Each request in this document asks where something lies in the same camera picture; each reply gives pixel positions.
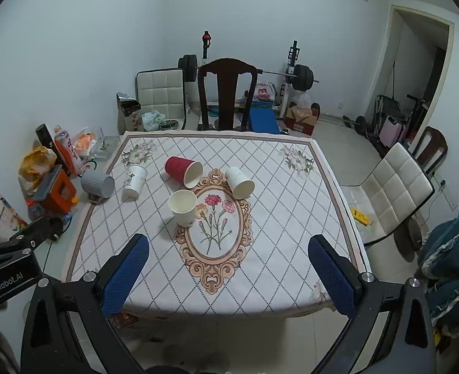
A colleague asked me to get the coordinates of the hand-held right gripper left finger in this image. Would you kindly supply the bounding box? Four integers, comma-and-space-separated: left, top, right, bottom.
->
21, 233, 150, 374

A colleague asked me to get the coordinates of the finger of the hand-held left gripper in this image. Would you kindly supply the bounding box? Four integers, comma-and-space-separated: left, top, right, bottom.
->
9, 216, 61, 256

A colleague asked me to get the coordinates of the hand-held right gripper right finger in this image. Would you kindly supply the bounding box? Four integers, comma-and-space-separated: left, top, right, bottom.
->
307, 235, 438, 374

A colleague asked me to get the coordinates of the white printed paper cup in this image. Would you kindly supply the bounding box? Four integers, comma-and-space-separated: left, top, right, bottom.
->
122, 164, 148, 200

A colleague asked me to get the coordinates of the red paper cup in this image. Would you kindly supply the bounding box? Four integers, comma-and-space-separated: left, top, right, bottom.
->
164, 156, 204, 188

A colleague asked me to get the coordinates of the plain white paper cup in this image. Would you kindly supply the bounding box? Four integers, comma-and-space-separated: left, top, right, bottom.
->
225, 166, 254, 199

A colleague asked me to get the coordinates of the cream paper cup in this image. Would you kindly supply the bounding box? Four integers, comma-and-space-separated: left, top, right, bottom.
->
168, 189, 197, 228

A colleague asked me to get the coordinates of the colourful printed paper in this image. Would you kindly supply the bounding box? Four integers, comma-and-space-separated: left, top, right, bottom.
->
0, 194, 28, 242

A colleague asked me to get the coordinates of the orange toy machine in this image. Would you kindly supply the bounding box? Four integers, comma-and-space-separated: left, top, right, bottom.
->
27, 165, 79, 219

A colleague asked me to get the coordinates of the yellow plastic bag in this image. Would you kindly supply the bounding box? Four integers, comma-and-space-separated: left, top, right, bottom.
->
18, 146, 58, 196

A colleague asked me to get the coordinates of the yellow small tool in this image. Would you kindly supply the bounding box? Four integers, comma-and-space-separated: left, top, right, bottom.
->
350, 208, 374, 227

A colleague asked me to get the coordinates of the floral diamond-pattern tablecloth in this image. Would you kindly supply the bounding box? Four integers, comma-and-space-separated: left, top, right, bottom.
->
64, 130, 372, 318

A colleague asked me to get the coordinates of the grey ribbed mug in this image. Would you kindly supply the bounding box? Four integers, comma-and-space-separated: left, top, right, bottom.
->
81, 170, 115, 203

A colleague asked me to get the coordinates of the orange drink bottle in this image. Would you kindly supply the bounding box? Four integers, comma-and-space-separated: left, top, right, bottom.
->
54, 126, 79, 176

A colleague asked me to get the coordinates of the black rectangular box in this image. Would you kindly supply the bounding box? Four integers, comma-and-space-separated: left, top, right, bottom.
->
35, 124, 66, 166

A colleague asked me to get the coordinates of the orange snack bag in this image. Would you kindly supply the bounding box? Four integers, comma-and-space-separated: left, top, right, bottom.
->
72, 127, 98, 157

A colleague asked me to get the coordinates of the white cushioned chair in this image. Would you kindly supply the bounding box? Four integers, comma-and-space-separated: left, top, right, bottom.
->
340, 142, 436, 248
135, 69, 187, 130

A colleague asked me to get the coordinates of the blue quilt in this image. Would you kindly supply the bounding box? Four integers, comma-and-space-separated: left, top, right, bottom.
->
416, 193, 459, 339

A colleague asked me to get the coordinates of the brown and white carton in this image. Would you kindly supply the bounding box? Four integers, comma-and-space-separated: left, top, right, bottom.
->
116, 93, 142, 133

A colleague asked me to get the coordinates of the black dumbbell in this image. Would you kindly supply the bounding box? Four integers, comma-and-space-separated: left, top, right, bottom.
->
342, 114, 369, 134

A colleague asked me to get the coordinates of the white and green plastic bag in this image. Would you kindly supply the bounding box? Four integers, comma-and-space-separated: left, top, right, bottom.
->
142, 110, 167, 132

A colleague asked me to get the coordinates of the brown cardboard box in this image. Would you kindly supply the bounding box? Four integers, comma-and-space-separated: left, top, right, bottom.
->
284, 103, 319, 136

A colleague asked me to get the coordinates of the pink suitcase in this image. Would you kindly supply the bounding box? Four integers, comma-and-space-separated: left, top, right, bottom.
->
381, 115, 408, 147

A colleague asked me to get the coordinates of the blue weight bench pad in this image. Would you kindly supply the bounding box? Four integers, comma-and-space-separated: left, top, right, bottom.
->
249, 107, 283, 135

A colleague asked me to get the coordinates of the dark wooden chair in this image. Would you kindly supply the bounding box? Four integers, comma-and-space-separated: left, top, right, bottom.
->
197, 58, 258, 132
410, 126, 449, 176

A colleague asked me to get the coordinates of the black folding cart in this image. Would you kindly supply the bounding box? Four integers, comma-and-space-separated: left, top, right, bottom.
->
375, 94, 400, 126

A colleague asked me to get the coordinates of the clear plastic bag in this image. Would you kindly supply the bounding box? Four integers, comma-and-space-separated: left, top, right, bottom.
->
294, 91, 313, 110

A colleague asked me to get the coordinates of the black kick scooter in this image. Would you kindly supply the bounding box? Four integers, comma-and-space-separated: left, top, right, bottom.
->
406, 94, 429, 141

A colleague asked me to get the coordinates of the red and white plastic bag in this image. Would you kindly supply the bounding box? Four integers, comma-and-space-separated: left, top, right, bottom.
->
253, 82, 277, 103

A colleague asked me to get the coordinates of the black barbell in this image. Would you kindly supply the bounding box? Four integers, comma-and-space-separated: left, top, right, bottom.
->
177, 55, 319, 89

